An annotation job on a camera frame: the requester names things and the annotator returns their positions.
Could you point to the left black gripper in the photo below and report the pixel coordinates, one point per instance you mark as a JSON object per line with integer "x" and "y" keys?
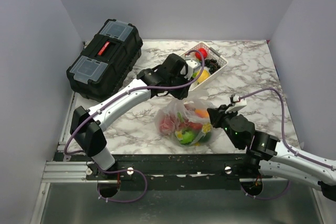
{"x": 179, "y": 95}

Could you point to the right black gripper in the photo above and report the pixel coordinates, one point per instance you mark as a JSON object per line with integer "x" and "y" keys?
{"x": 216, "y": 114}

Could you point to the clear plastic bag of fruits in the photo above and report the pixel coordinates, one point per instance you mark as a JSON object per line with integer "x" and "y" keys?
{"x": 186, "y": 122}

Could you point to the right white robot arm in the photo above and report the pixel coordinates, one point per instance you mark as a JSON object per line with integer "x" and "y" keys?
{"x": 269, "y": 156}

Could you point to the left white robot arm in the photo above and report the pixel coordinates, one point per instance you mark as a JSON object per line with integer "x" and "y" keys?
{"x": 88, "y": 125}

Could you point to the red fake apple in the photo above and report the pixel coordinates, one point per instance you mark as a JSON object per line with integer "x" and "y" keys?
{"x": 201, "y": 54}

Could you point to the dark purple fake grapes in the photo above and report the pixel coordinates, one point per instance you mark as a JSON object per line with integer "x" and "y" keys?
{"x": 212, "y": 65}

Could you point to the white perforated plastic basket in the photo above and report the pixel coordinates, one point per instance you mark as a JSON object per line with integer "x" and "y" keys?
{"x": 212, "y": 54}

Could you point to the black plastic toolbox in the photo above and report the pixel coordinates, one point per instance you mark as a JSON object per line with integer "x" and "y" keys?
{"x": 101, "y": 68}

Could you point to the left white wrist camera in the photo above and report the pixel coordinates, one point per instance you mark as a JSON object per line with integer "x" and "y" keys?
{"x": 193, "y": 67}

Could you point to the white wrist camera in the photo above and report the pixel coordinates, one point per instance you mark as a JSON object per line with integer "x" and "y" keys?
{"x": 236, "y": 103}
{"x": 193, "y": 67}

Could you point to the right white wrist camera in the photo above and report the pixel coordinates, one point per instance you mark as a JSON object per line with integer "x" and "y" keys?
{"x": 236, "y": 103}

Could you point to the black metal mounting rail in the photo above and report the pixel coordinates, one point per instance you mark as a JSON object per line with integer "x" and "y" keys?
{"x": 168, "y": 171}

